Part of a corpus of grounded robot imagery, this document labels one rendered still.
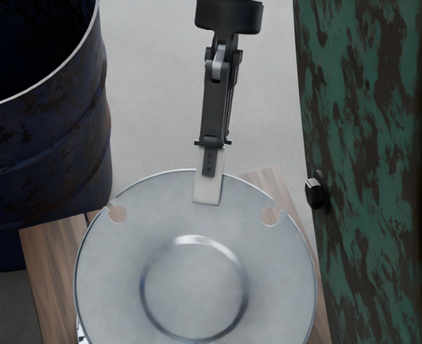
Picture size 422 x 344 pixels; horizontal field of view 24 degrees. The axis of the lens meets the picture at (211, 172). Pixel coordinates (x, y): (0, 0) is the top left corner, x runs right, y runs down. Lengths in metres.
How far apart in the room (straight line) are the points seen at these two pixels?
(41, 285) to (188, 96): 0.71
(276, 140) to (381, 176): 1.47
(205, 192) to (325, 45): 0.70
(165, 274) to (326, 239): 0.66
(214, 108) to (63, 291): 0.38
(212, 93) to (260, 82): 0.89
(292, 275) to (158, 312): 0.17
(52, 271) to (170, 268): 0.23
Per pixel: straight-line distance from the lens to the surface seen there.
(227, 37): 1.09
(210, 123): 1.09
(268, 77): 1.97
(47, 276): 1.35
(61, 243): 1.37
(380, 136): 0.40
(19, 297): 1.74
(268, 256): 1.16
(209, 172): 1.12
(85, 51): 1.43
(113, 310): 1.21
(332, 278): 0.53
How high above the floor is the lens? 1.53
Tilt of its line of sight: 56 degrees down
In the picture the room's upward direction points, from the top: straight up
